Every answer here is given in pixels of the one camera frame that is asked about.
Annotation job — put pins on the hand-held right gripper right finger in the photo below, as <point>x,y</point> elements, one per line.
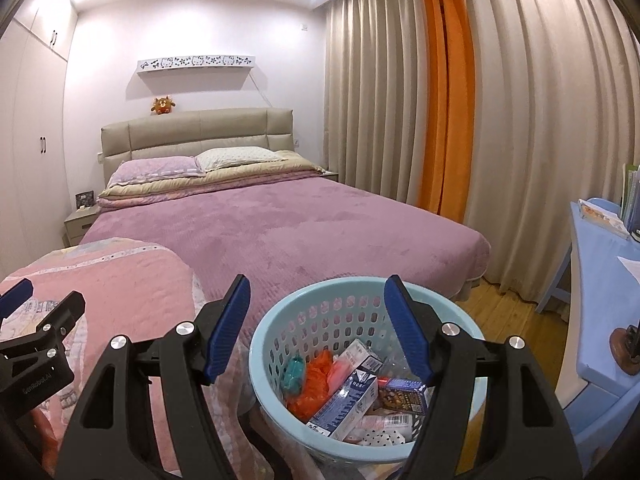
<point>407,330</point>

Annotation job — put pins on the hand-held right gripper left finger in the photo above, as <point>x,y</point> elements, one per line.
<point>227,330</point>

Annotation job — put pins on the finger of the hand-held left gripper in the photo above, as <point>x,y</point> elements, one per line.
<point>60,317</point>
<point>15,296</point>

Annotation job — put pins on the clear plastic bag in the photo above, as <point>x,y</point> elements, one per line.
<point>395,367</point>

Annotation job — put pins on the small white pink carton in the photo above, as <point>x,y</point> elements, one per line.
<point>360,352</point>

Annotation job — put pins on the dark blue printed box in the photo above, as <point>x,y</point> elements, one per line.
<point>400,395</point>

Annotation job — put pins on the pink packet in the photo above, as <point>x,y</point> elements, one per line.
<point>340,372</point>

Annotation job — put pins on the teal plastic wrapper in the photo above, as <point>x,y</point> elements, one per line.
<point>295,375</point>

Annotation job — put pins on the light blue plastic basket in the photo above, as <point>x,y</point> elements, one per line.
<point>280,410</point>

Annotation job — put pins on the white blue carton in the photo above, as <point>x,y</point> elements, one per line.
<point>345,405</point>

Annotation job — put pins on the orange plastic bag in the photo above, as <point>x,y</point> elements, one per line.
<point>315,385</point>

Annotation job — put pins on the white dotted packet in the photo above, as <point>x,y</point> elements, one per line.
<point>385,435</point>

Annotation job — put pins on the pink quilt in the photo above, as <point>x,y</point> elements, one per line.
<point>125,285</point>

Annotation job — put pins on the beige nightstand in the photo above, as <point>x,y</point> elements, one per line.
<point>330,176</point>
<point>80,222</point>

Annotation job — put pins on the bed with purple blanket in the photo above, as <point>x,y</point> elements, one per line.
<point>300,225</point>

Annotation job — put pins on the white wardrobe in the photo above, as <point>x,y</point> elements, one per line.
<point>35,135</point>

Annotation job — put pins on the white dotted pillow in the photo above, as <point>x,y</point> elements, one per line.
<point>235,157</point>

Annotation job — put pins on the purple pillow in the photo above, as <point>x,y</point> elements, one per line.
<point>155,167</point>

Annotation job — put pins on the blue desk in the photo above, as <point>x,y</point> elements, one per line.
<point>600,285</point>

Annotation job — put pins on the beige padded headboard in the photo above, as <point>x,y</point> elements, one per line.
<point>200,130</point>

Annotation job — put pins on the brown wooden object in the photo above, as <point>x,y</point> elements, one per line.
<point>622,352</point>

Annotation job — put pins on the tissue box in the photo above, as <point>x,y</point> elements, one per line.
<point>600,217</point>

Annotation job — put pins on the orange curtain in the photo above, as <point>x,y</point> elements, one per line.
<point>445,110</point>

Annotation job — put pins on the white paper sheet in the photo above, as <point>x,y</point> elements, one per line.
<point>631,267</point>

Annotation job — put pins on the brown plush toy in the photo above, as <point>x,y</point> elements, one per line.
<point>163,106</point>

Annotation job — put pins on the beige curtain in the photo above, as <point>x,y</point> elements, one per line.
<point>375,85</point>
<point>540,135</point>

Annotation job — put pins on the row of books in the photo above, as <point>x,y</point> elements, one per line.
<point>632,200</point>

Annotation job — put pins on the small dark picture frame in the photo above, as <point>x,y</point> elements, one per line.
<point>85,199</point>

